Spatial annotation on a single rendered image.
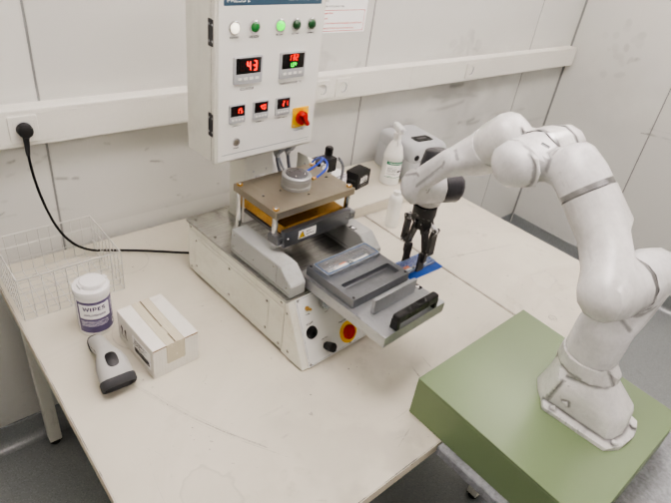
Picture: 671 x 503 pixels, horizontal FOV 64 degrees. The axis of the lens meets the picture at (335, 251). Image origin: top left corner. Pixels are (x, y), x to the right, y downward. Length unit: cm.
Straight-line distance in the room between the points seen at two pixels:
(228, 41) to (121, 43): 45
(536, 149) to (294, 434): 80
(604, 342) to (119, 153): 141
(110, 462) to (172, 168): 100
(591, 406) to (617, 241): 37
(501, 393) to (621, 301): 38
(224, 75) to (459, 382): 90
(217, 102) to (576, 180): 82
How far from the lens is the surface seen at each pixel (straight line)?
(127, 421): 132
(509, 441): 125
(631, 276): 112
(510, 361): 141
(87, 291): 144
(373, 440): 129
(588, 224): 115
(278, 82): 146
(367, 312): 126
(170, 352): 136
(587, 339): 124
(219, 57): 134
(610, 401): 131
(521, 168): 119
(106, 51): 170
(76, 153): 176
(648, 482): 150
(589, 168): 116
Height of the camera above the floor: 176
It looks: 33 degrees down
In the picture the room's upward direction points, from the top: 9 degrees clockwise
